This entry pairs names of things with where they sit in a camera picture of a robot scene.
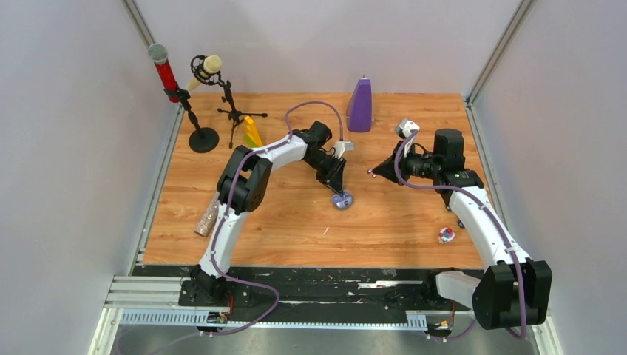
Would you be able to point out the purple metronome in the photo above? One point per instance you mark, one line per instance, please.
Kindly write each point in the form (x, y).
(359, 111)

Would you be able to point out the red microphone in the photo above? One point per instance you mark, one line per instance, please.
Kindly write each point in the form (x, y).
(159, 55)

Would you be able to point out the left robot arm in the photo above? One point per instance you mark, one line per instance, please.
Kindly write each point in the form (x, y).
(242, 187)

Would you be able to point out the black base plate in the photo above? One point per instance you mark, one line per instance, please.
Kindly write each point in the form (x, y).
(321, 295)

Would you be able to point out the silver glitter microphone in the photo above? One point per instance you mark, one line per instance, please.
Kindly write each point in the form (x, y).
(209, 217)

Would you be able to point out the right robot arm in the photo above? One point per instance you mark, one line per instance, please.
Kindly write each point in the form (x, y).
(514, 289)

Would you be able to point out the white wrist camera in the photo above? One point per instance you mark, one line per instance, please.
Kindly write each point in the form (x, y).
(341, 147)
(406, 127)

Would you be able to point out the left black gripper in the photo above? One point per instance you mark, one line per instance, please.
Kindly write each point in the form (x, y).
(334, 175)

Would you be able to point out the lavender oval charging case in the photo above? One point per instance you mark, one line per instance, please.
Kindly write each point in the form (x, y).
(342, 201)

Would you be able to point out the small red white toy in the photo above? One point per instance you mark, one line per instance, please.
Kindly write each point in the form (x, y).
(446, 235)

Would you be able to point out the black round-base mic stand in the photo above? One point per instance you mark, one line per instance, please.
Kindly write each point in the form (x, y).
(203, 139)

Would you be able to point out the beige condenser microphone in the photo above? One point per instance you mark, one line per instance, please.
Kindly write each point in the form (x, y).
(206, 70)

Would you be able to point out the aluminium frame rail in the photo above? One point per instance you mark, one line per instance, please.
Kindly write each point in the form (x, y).
(144, 292)

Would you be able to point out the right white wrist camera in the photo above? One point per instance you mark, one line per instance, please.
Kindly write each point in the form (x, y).
(406, 127)

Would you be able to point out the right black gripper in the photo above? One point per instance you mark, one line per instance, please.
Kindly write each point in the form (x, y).
(387, 168)

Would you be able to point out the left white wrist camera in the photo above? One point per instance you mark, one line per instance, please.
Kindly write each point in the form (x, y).
(341, 147)

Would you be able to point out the yellow green toy block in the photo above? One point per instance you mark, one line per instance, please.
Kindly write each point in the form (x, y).
(252, 136)

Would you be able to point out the colourful toy truck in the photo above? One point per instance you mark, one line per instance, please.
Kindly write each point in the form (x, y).
(460, 224)

